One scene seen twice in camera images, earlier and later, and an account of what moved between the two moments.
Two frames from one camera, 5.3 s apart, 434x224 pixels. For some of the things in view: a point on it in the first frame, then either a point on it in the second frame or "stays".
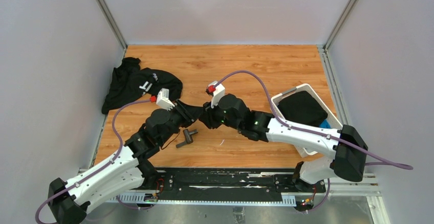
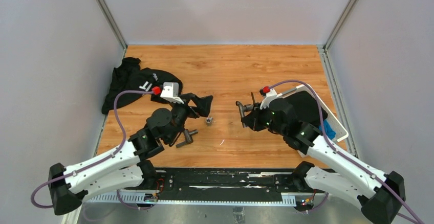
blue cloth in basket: (324, 124) stays
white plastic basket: (332, 122) stays
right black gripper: (207, 117) -> (253, 119)
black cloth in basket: (302, 108) stays
